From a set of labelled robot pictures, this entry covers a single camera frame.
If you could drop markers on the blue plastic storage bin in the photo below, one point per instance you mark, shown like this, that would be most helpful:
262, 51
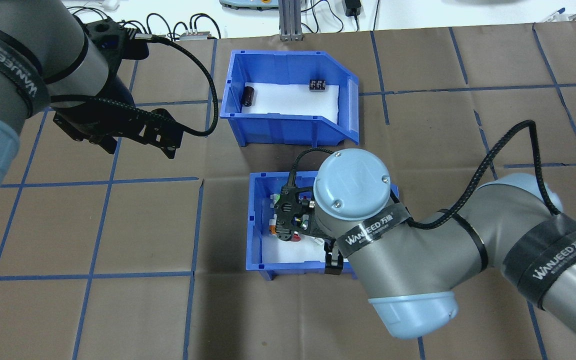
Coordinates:
288, 132
257, 240

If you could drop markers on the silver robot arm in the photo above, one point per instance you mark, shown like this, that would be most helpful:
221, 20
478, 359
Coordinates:
418, 260
18, 50

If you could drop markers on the grey connector box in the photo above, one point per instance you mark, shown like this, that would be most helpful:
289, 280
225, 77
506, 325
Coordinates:
197, 35

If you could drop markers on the white grey push button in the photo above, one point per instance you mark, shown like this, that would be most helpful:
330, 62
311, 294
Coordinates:
318, 242

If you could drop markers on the red button black contact block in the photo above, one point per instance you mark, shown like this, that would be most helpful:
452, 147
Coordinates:
309, 202

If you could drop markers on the brown cylindrical capacitor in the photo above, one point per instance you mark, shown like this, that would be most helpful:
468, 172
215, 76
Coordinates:
249, 96

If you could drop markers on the small white object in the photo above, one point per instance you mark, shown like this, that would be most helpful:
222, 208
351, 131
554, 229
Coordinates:
109, 4

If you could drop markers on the black cylindrical capacitor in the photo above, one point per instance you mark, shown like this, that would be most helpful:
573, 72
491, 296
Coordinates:
317, 85

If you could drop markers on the grey teal teach pendant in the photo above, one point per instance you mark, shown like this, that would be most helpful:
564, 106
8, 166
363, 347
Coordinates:
250, 4

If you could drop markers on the black power adapter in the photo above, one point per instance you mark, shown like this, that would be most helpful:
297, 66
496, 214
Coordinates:
352, 6

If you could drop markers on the orange contact block switch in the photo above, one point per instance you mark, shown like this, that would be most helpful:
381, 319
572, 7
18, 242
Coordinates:
272, 230

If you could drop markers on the green contact block switch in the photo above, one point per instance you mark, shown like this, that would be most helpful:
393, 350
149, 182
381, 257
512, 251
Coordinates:
272, 203

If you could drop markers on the aluminium profile post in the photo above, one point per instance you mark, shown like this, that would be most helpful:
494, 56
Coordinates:
290, 20

